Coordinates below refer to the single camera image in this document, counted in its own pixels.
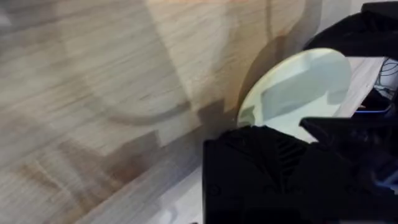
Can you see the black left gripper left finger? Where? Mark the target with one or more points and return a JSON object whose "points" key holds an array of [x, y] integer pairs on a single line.
{"points": [[248, 174]]}

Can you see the pale green plate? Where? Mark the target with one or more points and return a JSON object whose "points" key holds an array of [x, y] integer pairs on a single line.
{"points": [[298, 93]]}

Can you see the white sheet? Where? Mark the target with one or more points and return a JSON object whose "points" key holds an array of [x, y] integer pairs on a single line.
{"points": [[360, 84]]}

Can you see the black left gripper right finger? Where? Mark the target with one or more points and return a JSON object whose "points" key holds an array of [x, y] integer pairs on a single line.
{"points": [[357, 140]]}

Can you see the black device with blue edge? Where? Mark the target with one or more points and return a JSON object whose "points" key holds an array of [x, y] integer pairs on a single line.
{"points": [[374, 104]]}

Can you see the black bulky object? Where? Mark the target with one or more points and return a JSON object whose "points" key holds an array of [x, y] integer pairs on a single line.
{"points": [[357, 31]]}

